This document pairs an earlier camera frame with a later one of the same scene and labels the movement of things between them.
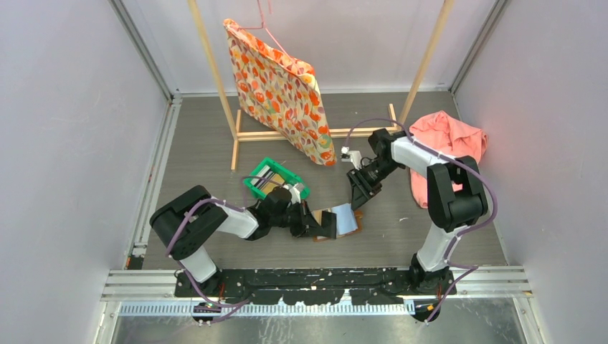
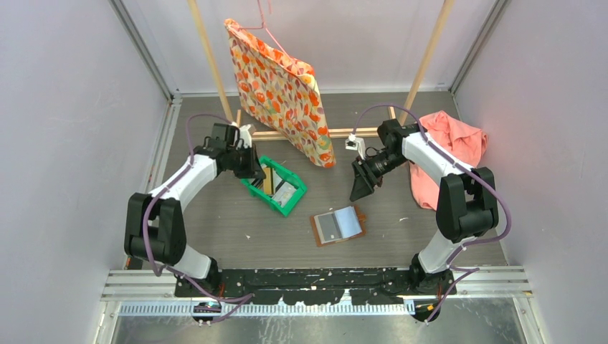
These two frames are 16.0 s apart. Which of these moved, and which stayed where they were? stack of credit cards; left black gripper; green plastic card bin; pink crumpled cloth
Moved: left black gripper
Stayed: stack of credit cards; green plastic card bin; pink crumpled cloth
